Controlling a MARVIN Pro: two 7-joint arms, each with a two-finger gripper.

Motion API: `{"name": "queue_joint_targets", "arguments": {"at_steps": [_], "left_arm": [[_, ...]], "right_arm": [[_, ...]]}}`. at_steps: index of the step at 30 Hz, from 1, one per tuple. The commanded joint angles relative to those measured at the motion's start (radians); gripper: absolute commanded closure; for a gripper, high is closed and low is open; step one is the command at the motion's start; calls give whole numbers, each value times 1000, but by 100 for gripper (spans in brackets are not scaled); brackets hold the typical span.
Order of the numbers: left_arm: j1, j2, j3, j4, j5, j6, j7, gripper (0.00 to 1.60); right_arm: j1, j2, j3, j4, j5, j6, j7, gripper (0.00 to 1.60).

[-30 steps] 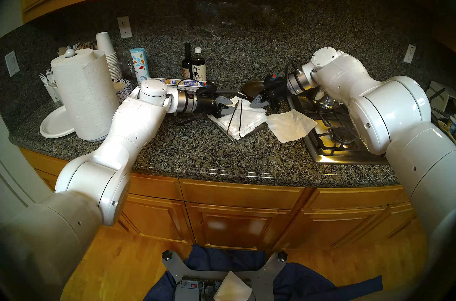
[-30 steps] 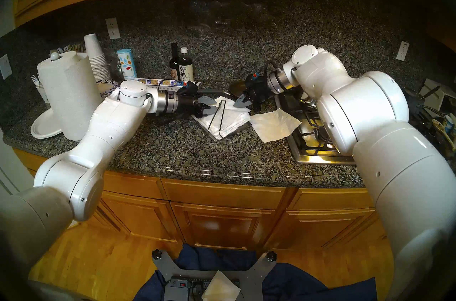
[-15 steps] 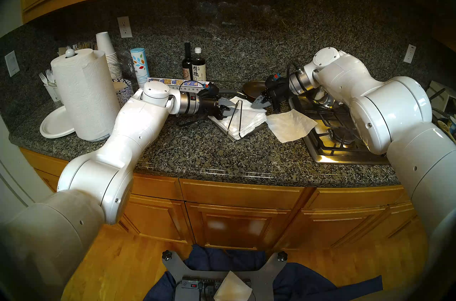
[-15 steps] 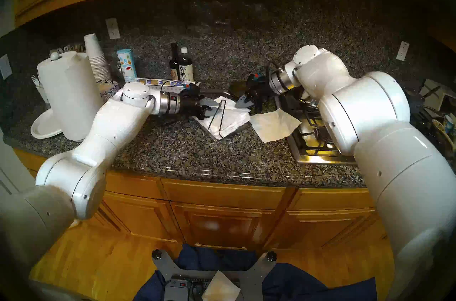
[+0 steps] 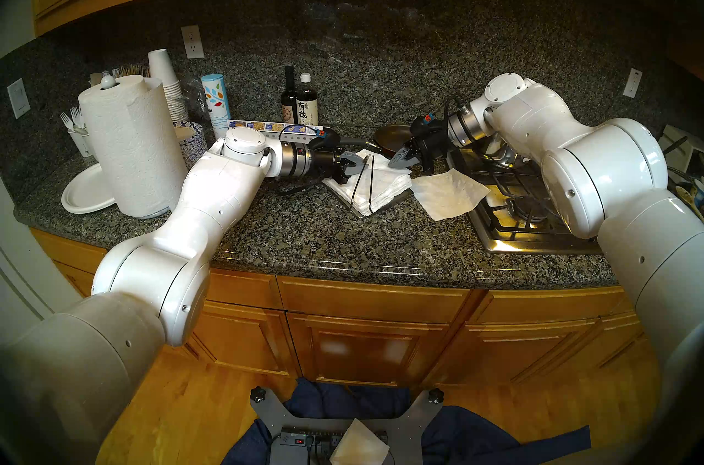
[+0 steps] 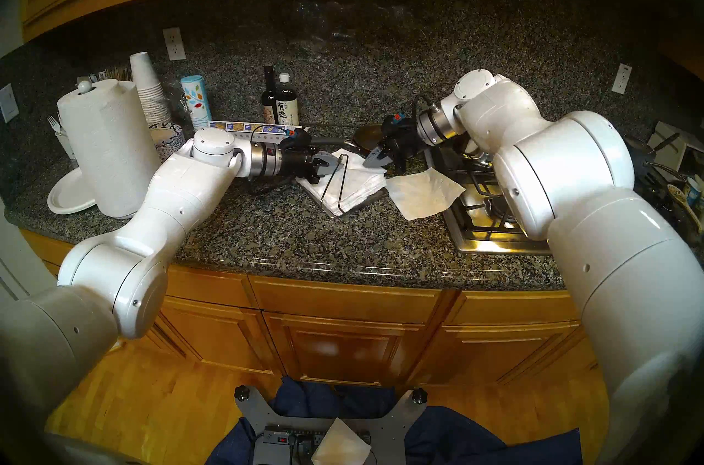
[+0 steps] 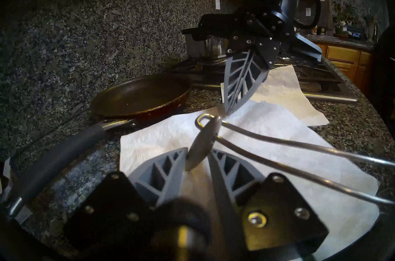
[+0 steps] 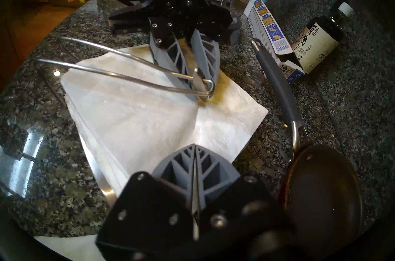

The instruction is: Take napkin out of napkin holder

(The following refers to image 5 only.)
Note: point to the cup of wooden sticks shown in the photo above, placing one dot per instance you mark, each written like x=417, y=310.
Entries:
x=132, y=72

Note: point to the white towel holder knob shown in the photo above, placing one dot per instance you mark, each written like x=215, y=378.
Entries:
x=108, y=82

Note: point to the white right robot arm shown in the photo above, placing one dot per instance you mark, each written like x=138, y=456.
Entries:
x=605, y=172

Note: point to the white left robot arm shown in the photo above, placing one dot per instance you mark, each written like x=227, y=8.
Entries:
x=203, y=205

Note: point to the dark blue cloth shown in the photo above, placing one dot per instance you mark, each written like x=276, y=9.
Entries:
x=467, y=436

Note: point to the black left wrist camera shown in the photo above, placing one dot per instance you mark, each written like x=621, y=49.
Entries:
x=324, y=138

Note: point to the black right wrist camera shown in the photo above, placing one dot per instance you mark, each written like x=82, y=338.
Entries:
x=423, y=124

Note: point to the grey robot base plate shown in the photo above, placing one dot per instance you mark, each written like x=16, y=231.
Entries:
x=412, y=431

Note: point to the dark glass wine bottle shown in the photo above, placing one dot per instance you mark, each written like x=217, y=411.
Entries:
x=289, y=103

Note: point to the white blue mug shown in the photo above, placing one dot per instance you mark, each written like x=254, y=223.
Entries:
x=699, y=193

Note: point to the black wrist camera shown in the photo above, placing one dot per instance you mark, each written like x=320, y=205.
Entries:
x=423, y=124
x=324, y=138

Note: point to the dark frying pan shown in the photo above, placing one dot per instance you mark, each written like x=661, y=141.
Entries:
x=393, y=134

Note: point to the white plastic fork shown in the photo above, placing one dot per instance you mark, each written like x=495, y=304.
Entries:
x=66, y=120
x=77, y=116

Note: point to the white paper plate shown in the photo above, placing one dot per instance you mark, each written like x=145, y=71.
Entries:
x=82, y=191

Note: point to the leaf print cylindrical canister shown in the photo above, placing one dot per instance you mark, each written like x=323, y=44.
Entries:
x=216, y=103

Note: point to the white rectangular board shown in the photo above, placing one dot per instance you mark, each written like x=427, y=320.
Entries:
x=685, y=158

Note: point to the blue patterned paper bowl stack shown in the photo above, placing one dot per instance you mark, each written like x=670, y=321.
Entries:
x=192, y=142

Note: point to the white napkin stack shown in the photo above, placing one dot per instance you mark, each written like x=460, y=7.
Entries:
x=390, y=180

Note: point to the white cup with forks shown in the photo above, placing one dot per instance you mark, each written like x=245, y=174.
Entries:
x=82, y=142

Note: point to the white paper cup stack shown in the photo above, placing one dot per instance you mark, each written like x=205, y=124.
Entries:
x=168, y=84

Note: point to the long white blue wrap box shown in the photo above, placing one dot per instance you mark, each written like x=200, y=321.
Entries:
x=264, y=127

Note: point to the stainless gas cooktop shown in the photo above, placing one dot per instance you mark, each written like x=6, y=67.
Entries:
x=506, y=227

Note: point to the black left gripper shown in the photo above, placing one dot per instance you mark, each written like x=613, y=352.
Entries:
x=327, y=164

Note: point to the white paper towel roll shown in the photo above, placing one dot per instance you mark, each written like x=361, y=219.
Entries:
x=132, y=139

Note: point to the single white napkin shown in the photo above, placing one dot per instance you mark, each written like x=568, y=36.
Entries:
x=448, y=194

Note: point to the grey power box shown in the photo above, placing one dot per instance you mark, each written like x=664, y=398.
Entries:
x=289, y=450

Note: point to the white wall outlet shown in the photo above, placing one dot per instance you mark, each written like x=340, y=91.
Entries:
x=632, y=83
x=192, y=41

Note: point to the black base knob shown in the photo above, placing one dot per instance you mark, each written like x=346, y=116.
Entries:
x=436, y=396
x=258, y=394

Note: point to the white door panel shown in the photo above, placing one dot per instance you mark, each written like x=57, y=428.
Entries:
x=27, y=271

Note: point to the soy sauce bottle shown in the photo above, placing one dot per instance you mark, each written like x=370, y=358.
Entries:
x=307, y=106

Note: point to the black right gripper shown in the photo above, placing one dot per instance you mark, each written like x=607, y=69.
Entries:
x=432, y=145

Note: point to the patterned ceramic spoon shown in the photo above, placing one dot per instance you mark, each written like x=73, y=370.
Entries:
x=686, y=194

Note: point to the wooden lower cabinets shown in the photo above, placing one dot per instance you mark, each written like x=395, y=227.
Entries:
x=363, y=348

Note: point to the white tissue sheet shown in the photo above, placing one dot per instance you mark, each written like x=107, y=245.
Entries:
x=358, y=447

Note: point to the white light switch plate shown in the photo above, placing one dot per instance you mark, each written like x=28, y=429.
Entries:
x=18, y=98

